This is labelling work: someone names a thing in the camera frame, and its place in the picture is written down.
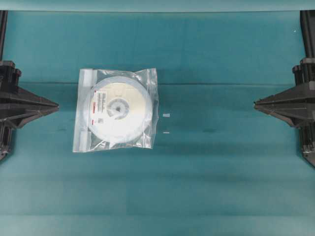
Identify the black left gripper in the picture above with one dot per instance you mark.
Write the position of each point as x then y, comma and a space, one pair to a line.
14, 101

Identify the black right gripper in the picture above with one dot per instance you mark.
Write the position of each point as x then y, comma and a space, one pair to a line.
300, 98

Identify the clear zip bag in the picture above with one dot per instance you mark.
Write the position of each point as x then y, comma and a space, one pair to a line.
84, 140

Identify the white component reel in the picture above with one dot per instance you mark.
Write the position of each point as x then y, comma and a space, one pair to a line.
118, 110

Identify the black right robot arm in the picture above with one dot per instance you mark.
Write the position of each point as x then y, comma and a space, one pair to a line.
306, 135

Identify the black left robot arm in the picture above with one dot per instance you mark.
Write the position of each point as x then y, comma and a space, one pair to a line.
6, 133

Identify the right black frame rail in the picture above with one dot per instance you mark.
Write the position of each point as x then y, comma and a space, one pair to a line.
307, 22

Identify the black frame rail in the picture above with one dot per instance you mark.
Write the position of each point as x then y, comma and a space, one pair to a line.
3, 23
307, 22

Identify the left black frame rail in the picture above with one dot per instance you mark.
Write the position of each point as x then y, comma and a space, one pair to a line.
3, 23

